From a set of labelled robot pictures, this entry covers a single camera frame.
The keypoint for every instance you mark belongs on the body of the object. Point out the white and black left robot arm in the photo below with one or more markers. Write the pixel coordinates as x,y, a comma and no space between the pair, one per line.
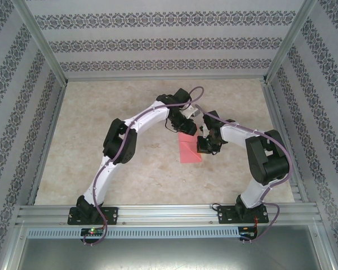
121,140

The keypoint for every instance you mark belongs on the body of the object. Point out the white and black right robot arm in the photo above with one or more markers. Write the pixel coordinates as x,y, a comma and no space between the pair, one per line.
267,157

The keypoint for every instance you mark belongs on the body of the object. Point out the grey sheet metal panel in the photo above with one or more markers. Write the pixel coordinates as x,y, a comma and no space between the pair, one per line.
169,256

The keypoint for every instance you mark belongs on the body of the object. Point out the circuit board with blue light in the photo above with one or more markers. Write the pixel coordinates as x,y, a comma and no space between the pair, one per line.
248,233

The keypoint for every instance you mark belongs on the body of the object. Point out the circuit board with green light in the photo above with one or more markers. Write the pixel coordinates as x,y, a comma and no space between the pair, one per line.
93,231

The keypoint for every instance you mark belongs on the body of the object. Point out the aluminium back rail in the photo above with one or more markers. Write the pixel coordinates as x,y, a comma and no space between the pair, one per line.
163,79

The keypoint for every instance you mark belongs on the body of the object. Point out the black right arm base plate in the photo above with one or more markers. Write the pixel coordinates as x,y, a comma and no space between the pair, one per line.
225,215

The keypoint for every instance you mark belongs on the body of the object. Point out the aluminium side rail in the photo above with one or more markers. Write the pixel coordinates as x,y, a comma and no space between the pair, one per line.
281,112
49,135

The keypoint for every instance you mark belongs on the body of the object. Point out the long aluminium mounting rail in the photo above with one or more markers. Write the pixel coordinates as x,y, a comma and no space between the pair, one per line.
169,215

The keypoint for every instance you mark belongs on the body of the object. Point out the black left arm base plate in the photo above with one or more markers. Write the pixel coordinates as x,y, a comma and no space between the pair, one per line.
112,215

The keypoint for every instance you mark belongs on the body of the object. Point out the aluminium frame post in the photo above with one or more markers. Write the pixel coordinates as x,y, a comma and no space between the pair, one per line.
42,45
290,42

